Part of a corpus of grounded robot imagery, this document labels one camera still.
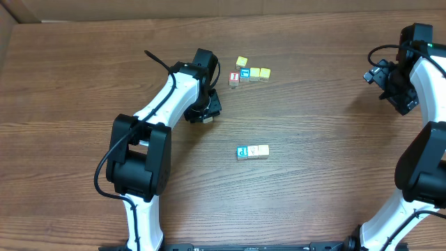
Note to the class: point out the yellow block row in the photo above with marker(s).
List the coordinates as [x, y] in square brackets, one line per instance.
[264, 74]
[254, 74]

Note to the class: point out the yellow block middle row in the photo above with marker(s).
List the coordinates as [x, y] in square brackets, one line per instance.
[254, 74]

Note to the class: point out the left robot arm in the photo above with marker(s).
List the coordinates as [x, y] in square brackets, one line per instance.
[138, 162]

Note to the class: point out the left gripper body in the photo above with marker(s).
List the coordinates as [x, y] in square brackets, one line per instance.
[203, 113]

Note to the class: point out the blue picture block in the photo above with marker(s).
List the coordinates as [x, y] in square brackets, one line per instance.
[244, 75]

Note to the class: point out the red letter I block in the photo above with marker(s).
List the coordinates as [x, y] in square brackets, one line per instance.
[234, 79]

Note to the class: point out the blue letter P block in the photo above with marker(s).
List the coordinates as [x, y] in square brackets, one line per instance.
[242, 152]

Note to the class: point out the white ice cream block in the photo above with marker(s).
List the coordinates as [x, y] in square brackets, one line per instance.
[252, 152]

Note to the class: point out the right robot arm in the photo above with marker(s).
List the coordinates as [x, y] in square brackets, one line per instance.
[415, 78]

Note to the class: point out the yellow letter K block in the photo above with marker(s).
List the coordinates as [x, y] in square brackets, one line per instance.
[263, 151]

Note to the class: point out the yellow block right row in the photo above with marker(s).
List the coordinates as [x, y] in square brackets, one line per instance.
[264, 74]

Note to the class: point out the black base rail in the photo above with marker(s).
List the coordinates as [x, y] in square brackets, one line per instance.
[317, 246]

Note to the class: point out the yellow block far top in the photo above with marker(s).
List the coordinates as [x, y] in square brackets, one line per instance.
[241, 62]

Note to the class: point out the green letter Z block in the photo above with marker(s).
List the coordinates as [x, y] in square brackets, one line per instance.
[208, 120]

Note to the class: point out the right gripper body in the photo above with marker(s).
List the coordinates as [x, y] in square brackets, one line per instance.
[378, 74]

